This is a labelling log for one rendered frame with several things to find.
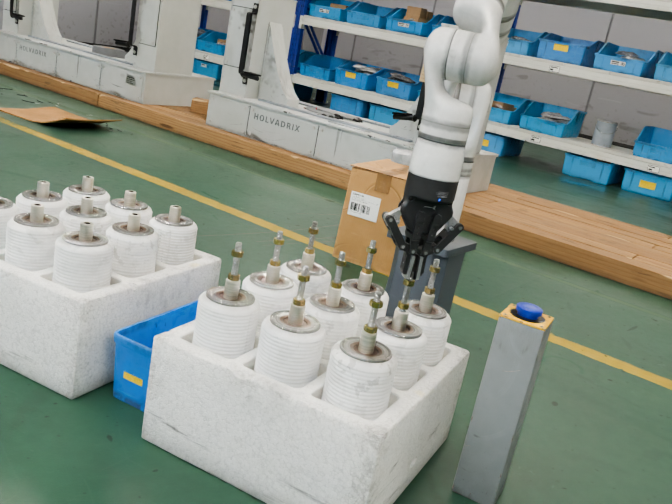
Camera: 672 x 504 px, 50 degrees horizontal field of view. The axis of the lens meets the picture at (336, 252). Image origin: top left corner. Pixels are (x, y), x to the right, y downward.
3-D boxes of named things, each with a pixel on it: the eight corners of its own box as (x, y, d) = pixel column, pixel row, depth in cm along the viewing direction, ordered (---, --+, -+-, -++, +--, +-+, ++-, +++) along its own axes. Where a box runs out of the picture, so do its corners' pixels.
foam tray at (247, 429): (271, 363, 148) (286, 282, 143) (447, 438, 133) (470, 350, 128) (139, 438, 114) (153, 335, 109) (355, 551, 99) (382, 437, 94)
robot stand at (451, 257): (392, 342, 171) (420, 222, 162) (446, 366, 163) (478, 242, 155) (358, 357, 159) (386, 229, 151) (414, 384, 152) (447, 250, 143)
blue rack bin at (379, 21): (372, 28, 679) (376, 5, 673) (406, 35, 660) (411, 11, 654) (342, 21, 639) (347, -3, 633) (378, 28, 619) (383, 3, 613)
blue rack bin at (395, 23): (410, 35, 655) (415, 12, 649) (447, 42, 636) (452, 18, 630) (382, 29, 615) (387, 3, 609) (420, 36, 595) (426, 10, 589)
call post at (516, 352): (464, 471, 123) (510, 304, 114) (503, 489, 120) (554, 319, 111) (450, 491, 117) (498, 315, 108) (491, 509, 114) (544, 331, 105)
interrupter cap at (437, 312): (401, 314, 119) (402, 310, 119) (403, 299, 126) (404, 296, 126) (446, 325, 118) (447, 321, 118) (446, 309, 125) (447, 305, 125)
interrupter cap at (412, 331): (365, 328, 110) (366, 324, 110) (386, 316, 117) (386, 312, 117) (410, 345, 107) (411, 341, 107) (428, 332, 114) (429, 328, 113)
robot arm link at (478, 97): (490, 82, 148) (470, 163, 153) (445, 73, 148) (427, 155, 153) (498, 84, 139) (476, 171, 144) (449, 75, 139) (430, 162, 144)
